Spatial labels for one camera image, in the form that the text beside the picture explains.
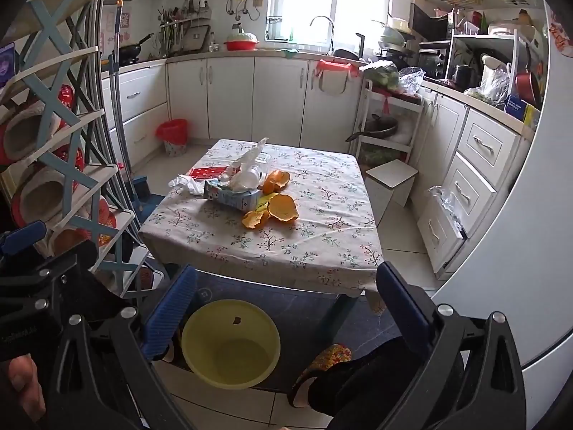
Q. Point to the red packet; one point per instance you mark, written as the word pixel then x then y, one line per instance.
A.
pixel 208 171

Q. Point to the black countertop appliance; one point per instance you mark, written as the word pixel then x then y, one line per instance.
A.
pixel 432 62

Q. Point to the green vegetables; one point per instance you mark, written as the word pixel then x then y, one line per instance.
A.
pixel 382 75

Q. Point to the floral slipper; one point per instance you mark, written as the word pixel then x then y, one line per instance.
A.
pixel 329 356

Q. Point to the red slipper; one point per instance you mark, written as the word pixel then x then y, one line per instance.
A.
pixel 106 221

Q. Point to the black wok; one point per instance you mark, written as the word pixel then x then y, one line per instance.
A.
pixel 378 127

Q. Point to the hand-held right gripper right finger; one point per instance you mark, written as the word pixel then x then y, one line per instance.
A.
pixel 403 309

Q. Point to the black mug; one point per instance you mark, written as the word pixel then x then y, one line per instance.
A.
pixel 463 76

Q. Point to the blue cross shoe rack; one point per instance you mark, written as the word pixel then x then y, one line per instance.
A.
pixel 49 31

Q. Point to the blue box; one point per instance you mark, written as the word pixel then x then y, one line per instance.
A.
pixel 515 106

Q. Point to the white kettle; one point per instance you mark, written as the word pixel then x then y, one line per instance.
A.
pixel 492 71

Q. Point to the white plastic bag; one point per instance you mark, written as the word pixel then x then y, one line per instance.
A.
pixel 248 156

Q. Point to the white trolley rack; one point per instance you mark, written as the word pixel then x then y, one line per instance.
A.
pixel 365 112

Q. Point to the small orange peel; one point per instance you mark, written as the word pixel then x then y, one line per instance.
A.
pixel 254 219

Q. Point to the white counter shelf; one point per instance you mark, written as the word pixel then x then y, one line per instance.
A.
pixel 488 38

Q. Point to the person's right leg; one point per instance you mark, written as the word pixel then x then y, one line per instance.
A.
pixel 371 389

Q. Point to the orange lined slipper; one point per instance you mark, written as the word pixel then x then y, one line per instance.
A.
pixel 71 239

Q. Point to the red hanging bag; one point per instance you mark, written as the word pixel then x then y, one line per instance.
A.
pixel 333 68

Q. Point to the white tissue ball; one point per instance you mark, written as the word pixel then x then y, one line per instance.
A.
pixel 246 178

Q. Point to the chrome faucet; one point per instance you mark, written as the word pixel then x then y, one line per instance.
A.
pixel 331 27

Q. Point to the yellow wrapper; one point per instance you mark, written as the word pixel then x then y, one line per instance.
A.
pixel 264 200

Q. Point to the green cloth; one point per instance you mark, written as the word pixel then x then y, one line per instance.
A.
pixel 291 52

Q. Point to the small clear wrapper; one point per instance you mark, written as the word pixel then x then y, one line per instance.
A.
pixel 264 157

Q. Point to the large orange peel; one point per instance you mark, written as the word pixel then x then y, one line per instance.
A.
pixel 284 208

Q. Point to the white base cabinets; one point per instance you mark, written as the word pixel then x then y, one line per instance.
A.
pixel 277 94

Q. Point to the stacked pots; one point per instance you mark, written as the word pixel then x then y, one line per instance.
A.
pixel 394 38

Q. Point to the patterned tissue box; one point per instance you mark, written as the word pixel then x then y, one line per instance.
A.
pixel 232 197

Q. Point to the red bag waste bin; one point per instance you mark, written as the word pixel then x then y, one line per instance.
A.
pixel 172 134

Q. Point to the white drawer unit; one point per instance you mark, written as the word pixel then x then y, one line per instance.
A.
pixel 474 156

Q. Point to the dark floor mat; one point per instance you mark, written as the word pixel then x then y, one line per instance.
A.
pixel 304 313

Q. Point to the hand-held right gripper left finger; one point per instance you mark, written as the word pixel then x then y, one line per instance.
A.
pixel 172 304

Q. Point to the red pot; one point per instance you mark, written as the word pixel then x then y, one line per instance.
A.
pixel 528 87

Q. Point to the red basin with cover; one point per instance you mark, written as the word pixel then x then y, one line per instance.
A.
pixel 241 44

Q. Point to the blue dustpan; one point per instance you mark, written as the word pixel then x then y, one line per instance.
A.
pixel 143 186

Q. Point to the beige lined slipper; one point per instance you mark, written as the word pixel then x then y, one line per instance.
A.
pixel 42 197
pixel 31 132

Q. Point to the floral tablecloth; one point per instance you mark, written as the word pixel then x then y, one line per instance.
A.
pixel 291 242

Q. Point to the kitchen window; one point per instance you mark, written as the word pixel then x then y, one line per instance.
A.
pixel 340 0

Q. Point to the wall utensil rack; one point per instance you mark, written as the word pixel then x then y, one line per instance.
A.
pixel 183 27

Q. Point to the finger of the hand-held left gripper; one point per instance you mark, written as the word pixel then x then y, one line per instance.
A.
pixel 71 257
pixel 22 235

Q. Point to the white stool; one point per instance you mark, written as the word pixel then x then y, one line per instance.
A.
pixel 391 179

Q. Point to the person's left hand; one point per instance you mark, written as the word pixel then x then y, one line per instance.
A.
pixel 22 380

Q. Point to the yellow plastic basin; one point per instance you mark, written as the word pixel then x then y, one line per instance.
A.
pixel 232 358

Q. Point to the white fridge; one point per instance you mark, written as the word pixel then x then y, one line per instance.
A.
pixel 515 233

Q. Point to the silver foil bag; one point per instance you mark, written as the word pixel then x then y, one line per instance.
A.
pixel 447 208

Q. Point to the clear plastic bag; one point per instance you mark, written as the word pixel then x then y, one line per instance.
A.
pixel 412 79

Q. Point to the white tissue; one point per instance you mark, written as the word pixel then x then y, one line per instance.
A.
pixel 186 183

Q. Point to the black microwave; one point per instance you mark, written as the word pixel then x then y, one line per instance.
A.
pixel 429 22

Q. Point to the black frying pan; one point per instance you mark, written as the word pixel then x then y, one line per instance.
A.
pixel 127 51

